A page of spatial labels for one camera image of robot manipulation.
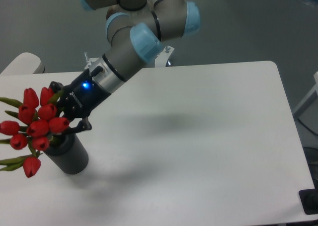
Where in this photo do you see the black device at table edge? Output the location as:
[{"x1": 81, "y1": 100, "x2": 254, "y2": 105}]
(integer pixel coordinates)
[{"x1": 299, "y1": 189, "x2": 318, "y2": 215}]

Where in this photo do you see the white table leg frame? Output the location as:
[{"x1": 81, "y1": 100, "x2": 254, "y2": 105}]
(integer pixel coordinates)
[{"x1": 292, "y1": 72, "x2": 318, "y2": 119}]

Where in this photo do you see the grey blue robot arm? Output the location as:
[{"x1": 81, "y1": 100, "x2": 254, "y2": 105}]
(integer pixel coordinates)
[{"x1": 50, "y1": 0, "x2": 201, "y2": 135}]

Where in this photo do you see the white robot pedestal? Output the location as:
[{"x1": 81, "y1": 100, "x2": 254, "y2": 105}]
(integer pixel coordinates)
[{"x1": 83, "y1": 6, "x2": 174, "y2": 72}]

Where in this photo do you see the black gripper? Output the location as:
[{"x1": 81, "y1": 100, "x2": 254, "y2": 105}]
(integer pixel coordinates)
[{"x1": 49, "y1": 71, "x2": 111, "y2": 135}]

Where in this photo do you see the dark grey ribbed vase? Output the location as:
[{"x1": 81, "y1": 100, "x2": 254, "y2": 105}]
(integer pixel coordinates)
[{"x1": 44, "y1": 134, "x2": 89, "y2": 175}]

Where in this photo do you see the red tulip bouquet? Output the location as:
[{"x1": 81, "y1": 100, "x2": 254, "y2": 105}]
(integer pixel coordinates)
[{"x1": 0, "y1": 87, "x2": 70, "y2": 178}]

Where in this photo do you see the white chair back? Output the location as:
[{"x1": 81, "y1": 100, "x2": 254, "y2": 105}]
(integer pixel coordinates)
[{"x1": 0, "y1": 52, "x2": 45, "y2": 76}]

